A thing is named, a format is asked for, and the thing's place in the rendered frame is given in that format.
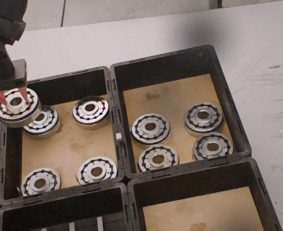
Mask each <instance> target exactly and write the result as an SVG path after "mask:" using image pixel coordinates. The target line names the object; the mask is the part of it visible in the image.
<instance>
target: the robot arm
mask: <svg viewBox="0 0 283 231"><path fill-rule="evenodd" d="M27 4H28V0H0V103H2V104H3V105H5V106H6V102H7V101H6V98H5V95H4V92H3V90H10V89H15V88H17V89H18V90H19V92H20V94H21V96H22V97H23V99H24V100H25V101H26V102H27V91H26V88H27V67H26V65H27V64H26V61H25V59H17V60H11V58H10V56H9V54H8V52H7V49H6V48H5V45H6V44H8V45H12V46H13V45H14V43H15V41H19V40H20V38H21V36H22V35H23V33H24V31H25V28H26V22H24V21H23V15H24V13H25V11H26V9H27Z"/></svg>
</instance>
